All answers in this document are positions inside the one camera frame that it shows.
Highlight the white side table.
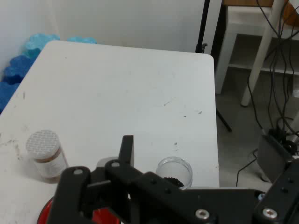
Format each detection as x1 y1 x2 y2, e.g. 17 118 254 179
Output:
214 4 299 96

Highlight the red bowl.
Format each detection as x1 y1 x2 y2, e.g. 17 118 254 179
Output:
37 197 121 224

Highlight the grey box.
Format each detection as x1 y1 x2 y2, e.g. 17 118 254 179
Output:
257 133 294 183

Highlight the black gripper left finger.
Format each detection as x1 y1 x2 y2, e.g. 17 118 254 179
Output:
48 135 217 224

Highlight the dark blue foam piece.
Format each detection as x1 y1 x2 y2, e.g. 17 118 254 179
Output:
0 55 36 114

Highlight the brown cardboard box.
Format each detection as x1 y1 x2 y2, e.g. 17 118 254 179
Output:
223 0 299 27

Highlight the white slanted bar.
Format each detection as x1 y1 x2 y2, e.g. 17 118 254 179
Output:
241 0 288 107

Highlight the thin black cable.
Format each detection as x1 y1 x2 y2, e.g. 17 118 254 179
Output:
247 58 267 131
256 0 299 140
235 149 259 187

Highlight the black tripod stand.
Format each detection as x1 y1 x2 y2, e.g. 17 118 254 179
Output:
195 0 232 133

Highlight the clear jar with black seeds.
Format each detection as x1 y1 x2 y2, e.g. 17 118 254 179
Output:
156 156 193 190

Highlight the brown spice jar patterned lid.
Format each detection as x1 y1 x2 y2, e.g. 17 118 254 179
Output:
25 130 70 185

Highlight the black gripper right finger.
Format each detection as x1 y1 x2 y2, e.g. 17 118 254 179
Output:
253 158 299 224

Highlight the black cable tangle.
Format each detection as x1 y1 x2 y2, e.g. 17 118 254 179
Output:
268 116 299 156

